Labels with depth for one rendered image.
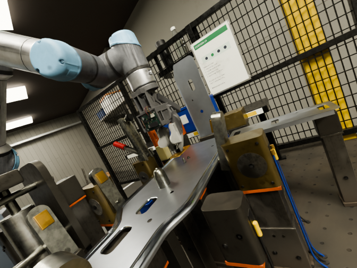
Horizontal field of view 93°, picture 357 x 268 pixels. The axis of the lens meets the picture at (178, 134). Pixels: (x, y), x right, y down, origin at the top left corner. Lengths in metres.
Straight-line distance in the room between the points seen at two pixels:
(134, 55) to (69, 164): 7.66
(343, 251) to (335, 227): 0.07
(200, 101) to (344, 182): 0.53
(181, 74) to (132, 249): 0.64
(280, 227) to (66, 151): 7.87
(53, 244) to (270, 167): 0.44
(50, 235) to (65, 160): 7.62
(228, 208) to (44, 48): 0.43
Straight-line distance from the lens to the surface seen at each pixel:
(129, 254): 0.31
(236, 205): 0.30
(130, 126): 0.63
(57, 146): 8.08
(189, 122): 0.88
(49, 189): 0.46
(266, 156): 0.39
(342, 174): 0.67
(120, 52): 0.51
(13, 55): 0.51
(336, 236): 0.65
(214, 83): 1.01
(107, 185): 0.52
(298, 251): 0.53
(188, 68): 0.76
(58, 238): 0.45
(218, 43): 1.01
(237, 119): 0.70
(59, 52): 0.42
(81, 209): 0.53
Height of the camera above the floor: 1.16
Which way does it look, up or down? 7 degrees down
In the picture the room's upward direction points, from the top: 25 degrees counter-clockwise
